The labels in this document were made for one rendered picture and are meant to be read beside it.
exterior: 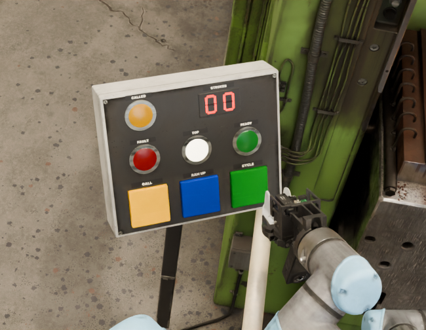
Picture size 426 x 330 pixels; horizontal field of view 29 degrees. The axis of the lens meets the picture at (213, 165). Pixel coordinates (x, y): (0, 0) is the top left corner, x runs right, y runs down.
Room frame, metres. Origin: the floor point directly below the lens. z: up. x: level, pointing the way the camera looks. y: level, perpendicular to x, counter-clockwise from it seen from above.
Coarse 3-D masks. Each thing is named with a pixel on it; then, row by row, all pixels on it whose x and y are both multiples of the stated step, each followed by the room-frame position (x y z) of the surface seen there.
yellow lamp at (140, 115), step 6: (132, 108) 0.98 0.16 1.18; (138, 108) 0.98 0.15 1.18; (144, 108) 0.99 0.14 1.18; (150, 108) 0.99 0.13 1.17; (132, 114) 0.97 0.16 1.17; (138, 114) 0.98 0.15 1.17; (144, 114) 0.98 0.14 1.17; (150, 114) 0.98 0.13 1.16; (132, 120) 0.97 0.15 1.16; (138, 120) 0.97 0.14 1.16; (144, 120) 0.97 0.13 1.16; (150, 120) 0.98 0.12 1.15; (138, 126) 0.97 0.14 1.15
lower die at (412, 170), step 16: (416, 32) 1.55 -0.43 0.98; (400, 48) 1.49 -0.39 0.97; (416, 48) 1.49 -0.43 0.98; (400, 64) 1.44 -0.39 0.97; (416, 64) 1.44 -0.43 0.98; (400, 80) 1.39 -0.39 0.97; (416, 80) 1.39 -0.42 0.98; (400, 96) 1.34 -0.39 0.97; (416, 96) 1.33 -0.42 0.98; (400, 112) 1.29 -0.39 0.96; (416, 112) 1.29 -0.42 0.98; (400, 128) 1.25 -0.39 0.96; (416, 128) 1.24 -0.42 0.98; (400, 144) 1.20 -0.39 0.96; (416, 144) 1.19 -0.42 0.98; (400, 160) 1.16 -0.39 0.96; (416, 160) 1.15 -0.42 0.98; (400, 176) 1.14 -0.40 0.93; (416, 176) 1.14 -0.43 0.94
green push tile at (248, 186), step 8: (248, 168) 1.00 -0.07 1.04; (256, 168) 1.00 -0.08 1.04; (264, 168) 1.01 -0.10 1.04; (232, 176) 0.98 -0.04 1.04; (240, 176) 0.98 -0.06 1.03; (248, 176) 0.99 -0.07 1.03; (256, 176) 0.99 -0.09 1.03; (264, 176) 1.00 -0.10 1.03; (232, 184) 0.97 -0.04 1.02; (240, 184) 0.97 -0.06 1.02; (248, 184) 0.98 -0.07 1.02; (256, 184) 0.98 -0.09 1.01; (264, 184) 0.99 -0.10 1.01; (232, 192) 0.96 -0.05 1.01; (240, 192) 0.97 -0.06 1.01; (248, 192) 0.97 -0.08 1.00; (256, 192) 0.98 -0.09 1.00; (264, 192) 0.98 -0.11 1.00; (232, 200) 0.95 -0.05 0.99; (240, 200) 0.96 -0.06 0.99; (248, 200) 0.96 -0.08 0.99; (256, 200) 0.97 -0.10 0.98; (264, 200) 0.97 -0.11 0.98
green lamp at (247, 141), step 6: (246, 132) 1.03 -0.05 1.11; (252, 132) 1.04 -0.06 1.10; (240, 138) 1.02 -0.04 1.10; (246, 138) 1.02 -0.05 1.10; (252, 138) 1.03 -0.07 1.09; (240, 144) 1.02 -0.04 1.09; (246, 144) 1.02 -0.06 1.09; (252, 144) 1.02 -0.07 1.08; (240, 150) 1.01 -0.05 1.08; (246, 150) 1.01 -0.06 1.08; (252, 150) 1.02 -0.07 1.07
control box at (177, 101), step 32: (256, 64) 1.15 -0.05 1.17; (96, 96) 0.99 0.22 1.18; (128, 96) 0.99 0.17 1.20; (160, 96) 1.01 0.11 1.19; (192, 96) 1.03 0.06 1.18; (256, 96) 1.07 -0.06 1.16; (96, 128) 0.99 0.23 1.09; (128, 128) 0.96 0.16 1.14; (160, 128) 0.98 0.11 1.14; (192, 128) 1.00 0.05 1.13; (224, 128) 1.02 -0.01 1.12; (256, 128) 1.04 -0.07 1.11; (128, 160) 0.93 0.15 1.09; (160, 160) 0.95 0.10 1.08; (224, 160) 0.99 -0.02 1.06; (256, 160) 1.01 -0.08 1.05; (224, 192) 0.96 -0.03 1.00; (128, 224) 0.87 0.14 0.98; (160, 224) 0.89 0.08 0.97
